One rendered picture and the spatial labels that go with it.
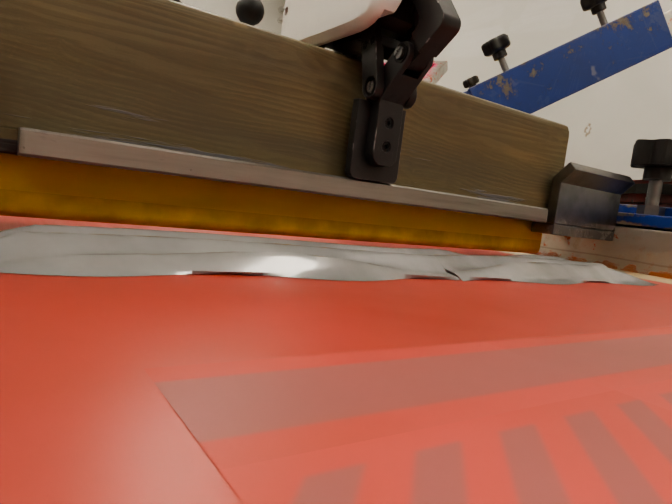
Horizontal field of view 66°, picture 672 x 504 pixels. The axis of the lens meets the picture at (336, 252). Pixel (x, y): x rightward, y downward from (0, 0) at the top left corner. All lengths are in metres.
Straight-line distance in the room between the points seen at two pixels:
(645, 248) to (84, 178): 0.39
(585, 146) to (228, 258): 2.44
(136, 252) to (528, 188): 0.29
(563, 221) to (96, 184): 0.31
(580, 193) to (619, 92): 2.14
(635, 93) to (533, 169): 2.13
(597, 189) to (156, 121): 0.33
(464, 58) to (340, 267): 2.99
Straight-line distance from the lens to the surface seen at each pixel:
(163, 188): 0.26
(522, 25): 2.97
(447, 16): 0.26
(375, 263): 0.21
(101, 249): 0.17
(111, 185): 0.25
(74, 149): 0.22
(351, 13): 0.28
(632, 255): 0.47
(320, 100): 0.28
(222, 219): 0.27
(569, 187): 0.42
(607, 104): 2.57
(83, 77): 0.24
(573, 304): 0.21
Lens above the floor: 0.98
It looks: 6 degrees down
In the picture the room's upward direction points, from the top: 7 degrees clockwise
